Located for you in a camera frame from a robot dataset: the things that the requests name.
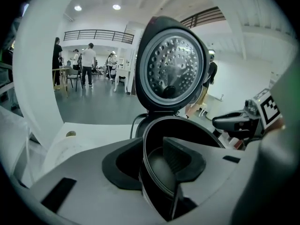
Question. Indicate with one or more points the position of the person's right forearm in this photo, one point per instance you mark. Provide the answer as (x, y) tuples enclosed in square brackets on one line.
[(277, 125)]

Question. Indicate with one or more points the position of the round ceiling light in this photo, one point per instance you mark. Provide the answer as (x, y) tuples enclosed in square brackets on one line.
[(116, 7), (78, 8)]

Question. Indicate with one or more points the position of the white ornate table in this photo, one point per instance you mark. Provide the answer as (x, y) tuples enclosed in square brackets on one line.
[(123, 71)]

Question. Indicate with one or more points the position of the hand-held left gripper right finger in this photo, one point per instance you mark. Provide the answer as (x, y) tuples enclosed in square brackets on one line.
[(194, 165)]

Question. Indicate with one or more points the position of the grey dining chair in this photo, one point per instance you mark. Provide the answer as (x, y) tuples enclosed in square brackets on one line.
[(73, 72)]

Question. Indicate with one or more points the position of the black balcony railing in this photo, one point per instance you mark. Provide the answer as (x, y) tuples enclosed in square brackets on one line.
[(93, 30)]

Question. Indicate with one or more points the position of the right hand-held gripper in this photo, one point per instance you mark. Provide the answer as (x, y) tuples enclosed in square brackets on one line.
[(269, 111)]

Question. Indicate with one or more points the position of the dark stair railing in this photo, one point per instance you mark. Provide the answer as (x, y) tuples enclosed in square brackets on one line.
[(204, 16)]

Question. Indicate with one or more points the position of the white steamer tray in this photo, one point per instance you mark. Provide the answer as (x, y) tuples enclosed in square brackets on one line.
[(63, 153)]

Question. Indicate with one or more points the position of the maroon rice cooker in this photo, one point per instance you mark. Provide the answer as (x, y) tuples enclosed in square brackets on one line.
[(173, 62)]

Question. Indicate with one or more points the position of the white stool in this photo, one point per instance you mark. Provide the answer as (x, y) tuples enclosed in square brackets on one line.
[(203, 107)]

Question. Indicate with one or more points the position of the black pot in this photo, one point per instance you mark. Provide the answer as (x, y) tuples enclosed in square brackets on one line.
[(159, 170)]

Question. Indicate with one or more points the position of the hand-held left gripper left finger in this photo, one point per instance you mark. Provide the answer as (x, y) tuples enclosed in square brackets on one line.
[(110, 167)]

